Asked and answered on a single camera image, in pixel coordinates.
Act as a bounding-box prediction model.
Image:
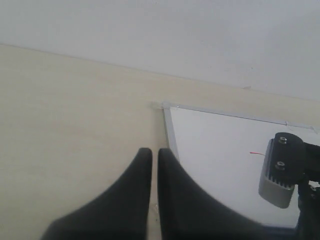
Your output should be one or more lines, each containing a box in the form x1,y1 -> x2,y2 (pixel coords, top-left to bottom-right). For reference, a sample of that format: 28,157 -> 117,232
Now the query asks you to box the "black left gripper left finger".
41,148 -> 153,240

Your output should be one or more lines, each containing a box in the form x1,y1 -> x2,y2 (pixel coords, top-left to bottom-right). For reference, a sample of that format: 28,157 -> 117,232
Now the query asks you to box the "white board with aluminium frame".
162,102 -> 320,228

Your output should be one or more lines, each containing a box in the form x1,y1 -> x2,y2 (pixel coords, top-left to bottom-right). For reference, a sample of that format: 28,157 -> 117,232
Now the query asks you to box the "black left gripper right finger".
157,148 -> 269,240

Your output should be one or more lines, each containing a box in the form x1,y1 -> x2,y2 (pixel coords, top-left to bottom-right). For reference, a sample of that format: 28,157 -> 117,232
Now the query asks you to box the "grey and black wrist camera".
258,132 -> 320,240

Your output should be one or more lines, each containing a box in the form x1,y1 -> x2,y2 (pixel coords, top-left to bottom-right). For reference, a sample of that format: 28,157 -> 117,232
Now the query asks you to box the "clear tape back right corner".
285,121 -> 320,135

